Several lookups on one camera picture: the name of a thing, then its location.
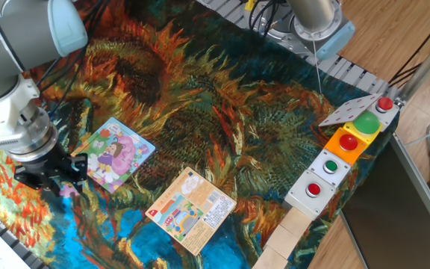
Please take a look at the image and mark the small grey red-button box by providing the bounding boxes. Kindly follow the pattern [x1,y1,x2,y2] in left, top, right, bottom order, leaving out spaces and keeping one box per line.
[366,96,401,132]

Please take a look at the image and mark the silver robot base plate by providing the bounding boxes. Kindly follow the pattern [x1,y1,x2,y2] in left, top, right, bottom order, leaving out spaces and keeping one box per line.
[243,1,331,57]

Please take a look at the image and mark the black floor cable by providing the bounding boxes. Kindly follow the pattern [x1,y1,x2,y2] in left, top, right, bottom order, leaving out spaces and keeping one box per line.
[388,7,430,87]

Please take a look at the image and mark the dark grey panel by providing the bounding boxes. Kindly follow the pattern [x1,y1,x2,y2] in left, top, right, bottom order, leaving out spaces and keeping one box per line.
[340,134,430,269]

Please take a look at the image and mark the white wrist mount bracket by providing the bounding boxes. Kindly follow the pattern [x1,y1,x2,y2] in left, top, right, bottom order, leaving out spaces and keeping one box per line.
[0,73,41,157]

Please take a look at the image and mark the large grey red-button box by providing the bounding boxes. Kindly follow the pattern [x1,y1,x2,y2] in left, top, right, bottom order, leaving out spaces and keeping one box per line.
[284,168,337,220]

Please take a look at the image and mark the colourful girl puzzle board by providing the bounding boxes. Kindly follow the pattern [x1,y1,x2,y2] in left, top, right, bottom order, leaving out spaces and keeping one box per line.
[71,117,157,194]

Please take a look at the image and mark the orange vehicle puzzle board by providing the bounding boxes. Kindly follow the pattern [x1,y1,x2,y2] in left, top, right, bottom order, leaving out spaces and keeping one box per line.
[145,166,237,256]

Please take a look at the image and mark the aluminium corner post beam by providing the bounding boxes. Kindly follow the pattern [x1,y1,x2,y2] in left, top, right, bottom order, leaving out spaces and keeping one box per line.
[397,33,430,102]

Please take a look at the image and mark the yellow green-dome button box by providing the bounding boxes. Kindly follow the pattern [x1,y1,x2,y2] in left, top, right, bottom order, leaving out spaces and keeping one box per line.
[343,111,383,145]

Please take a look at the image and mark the orange red-button box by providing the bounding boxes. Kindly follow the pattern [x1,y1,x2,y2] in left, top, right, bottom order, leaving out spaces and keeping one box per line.
[323,126,369,167]

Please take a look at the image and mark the pink puzzle piece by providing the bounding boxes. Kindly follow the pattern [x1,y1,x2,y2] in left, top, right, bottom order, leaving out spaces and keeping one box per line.
[58,183,81,199]

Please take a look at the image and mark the white card with red dots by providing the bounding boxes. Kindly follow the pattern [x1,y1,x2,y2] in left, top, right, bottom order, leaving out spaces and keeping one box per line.
[318,93,383,128]

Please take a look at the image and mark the grey green-button box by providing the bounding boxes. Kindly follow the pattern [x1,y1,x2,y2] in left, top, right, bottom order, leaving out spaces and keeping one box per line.
[307,148,352,188]

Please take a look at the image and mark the light wooden block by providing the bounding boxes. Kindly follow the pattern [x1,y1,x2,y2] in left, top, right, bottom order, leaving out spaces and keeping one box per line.
[251,245,289,269]
[264,223,299,260]
[278,206,313,239]

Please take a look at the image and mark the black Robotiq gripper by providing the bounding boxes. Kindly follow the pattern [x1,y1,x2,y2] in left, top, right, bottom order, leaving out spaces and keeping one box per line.
[13,140,89,198]

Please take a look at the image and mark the sunflower painting tablecloth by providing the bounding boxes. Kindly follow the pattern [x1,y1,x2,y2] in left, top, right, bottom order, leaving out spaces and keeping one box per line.
[0,0,401,269]

